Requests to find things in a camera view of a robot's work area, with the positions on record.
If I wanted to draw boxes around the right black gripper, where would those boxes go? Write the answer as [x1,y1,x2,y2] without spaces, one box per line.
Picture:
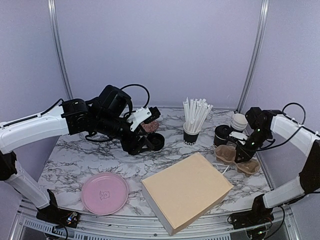
[234,126,272,163]

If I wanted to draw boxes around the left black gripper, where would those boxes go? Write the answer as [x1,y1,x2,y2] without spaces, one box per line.
[95,112,155,155]

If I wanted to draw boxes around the brown cardboard cup carrier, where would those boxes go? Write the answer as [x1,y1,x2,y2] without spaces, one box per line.
[215,145,261,177]

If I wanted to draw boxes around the black paper coffee cup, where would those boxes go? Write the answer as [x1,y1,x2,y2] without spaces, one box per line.
[213,124,234,149]

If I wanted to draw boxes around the brown paper bag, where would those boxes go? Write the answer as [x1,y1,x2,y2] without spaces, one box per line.
[141,152,234,236]

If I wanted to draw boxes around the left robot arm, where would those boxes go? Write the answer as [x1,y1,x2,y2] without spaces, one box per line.
[0,85,155,223]

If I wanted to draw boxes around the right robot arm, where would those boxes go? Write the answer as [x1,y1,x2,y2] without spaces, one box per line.
[235,107,320,224]

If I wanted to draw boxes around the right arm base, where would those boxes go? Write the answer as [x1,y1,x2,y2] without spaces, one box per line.
[227,194,274,230]

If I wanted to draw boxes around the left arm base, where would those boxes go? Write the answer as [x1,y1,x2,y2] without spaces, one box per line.
[36,189,80,228]

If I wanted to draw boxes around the stack of black lids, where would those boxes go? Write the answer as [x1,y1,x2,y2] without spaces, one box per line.
[147,133,165,151]

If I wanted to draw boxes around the stack of paper cups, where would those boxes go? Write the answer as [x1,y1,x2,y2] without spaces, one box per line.
[230,113,248,133]

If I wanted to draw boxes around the black cup holding straws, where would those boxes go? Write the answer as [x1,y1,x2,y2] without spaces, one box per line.
[183,122,200,146]

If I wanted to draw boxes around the bundle of white straws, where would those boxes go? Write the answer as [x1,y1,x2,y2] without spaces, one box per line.
[182,97,213,133]

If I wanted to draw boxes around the pink plate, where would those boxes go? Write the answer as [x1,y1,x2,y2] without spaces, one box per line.
[81,172,129,216]

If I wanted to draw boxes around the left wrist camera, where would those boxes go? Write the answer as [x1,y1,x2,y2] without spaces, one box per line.
[127,107,161,132]

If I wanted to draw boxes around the right aluminium frame post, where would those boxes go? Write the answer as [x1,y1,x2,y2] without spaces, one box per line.
[236,0,270,112]

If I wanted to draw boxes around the aluminium frame post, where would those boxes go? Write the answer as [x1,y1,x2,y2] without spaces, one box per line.
[47,0,74,100]
[236,0,270,112]

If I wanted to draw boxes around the left aluminium frame post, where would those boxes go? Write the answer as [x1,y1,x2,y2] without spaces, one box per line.
[47,0,74,100]

